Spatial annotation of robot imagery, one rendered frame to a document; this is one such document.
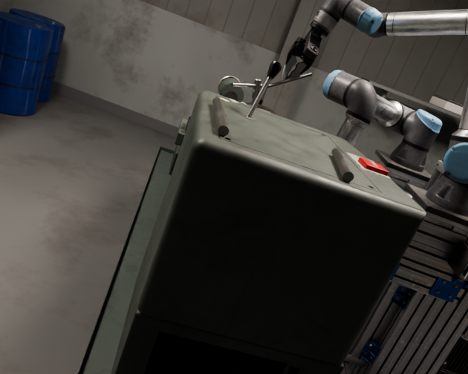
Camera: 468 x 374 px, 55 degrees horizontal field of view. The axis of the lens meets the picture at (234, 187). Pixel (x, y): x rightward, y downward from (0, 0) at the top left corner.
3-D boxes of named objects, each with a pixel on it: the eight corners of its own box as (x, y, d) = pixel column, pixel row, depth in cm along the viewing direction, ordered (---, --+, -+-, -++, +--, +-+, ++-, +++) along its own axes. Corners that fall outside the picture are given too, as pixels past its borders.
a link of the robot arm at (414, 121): (420, 147, 183) (437, 116, 179) (394, 134, 193) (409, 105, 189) (435, 151, 191) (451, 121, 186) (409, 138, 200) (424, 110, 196)
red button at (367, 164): (385, 179, 107) (389, 171, 107) (363, 171, 106) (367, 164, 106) (377, 171, 113) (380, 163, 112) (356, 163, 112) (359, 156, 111)
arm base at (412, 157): (416, 165, 202) (426, 145, 199) (427, 175, 188) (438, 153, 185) (385, 153, 202) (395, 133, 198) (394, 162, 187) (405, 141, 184)
